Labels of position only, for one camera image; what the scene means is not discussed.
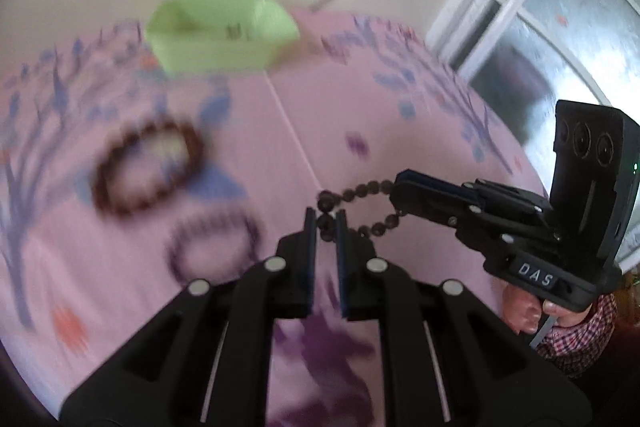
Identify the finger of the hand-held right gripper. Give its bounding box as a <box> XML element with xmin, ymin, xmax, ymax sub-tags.
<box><xmin>392</xmin><ymin>179</ymin><xmax>552</xmax><ymax>259</ymax></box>
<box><xmin>396</xmin><ymin>169</ymin><xmax>552</xmax><ymax>221</ymax></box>

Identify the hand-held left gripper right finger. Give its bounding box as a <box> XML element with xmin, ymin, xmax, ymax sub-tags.
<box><xmin>335</xmin><ymin>209</ymin><xmax>594</xmax><ymax>427</ymax></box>

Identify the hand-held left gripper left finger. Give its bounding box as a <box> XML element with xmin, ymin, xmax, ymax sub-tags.
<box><xmin>60</xmin><ymin>207</ymin><xmax>319</xmax><ymax>427</ymax></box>

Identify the purple bead bracelet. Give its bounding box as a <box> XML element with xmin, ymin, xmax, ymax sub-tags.
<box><xmin>166</xmin><ymin>211</ymin><xmax>263</xmax><ymax>284</ymax></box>

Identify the dark brown faceted bead bracelet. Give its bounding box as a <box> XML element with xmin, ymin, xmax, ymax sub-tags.
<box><xmin>316</xmin><ymin>179</ymin><xmax>404</xmax><ymax>244</ymax></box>

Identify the large brown wooden bead bracelet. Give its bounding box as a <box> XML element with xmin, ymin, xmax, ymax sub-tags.
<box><xmin>90</xmin><ymin>119</ymin><xmax>207</xmax><ymax>216</ymax></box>

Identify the green plastic tray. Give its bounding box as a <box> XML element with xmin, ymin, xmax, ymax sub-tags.
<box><xmin>144</xmin><ymin>0</ymin><xmax>302</xmax><ymax>76</ymax></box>

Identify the person's right forearm plaid sleeve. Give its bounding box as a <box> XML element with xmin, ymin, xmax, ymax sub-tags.
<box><xmin>537</xmin><ymin>292</ymin><xmax>622</xmax><ymax>379</ymax></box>

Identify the person's right hand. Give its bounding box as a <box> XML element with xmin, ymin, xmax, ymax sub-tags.
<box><xmin>500</xmin><ymin>284</ymin><xmax>559</xmax><ymax>336</ymax></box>

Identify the white window frame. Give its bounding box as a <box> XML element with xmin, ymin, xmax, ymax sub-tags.
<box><xmin>425</xmin><ymin>0</ymin><xmax>640</xmax><ymax>208</ymax></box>

